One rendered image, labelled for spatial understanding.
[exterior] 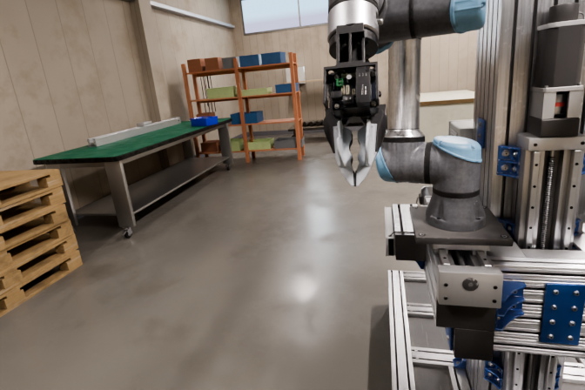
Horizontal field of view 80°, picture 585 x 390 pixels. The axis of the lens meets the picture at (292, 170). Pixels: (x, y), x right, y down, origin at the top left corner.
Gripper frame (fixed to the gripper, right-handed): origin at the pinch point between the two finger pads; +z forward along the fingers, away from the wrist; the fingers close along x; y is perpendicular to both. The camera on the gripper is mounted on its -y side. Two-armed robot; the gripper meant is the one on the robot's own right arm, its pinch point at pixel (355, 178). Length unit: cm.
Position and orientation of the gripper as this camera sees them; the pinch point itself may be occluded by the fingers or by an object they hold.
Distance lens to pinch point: 50.0
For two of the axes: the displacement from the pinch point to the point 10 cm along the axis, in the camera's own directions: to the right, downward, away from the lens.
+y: -2.6, -2.0, -9.5
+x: 9.7, -0.2, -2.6
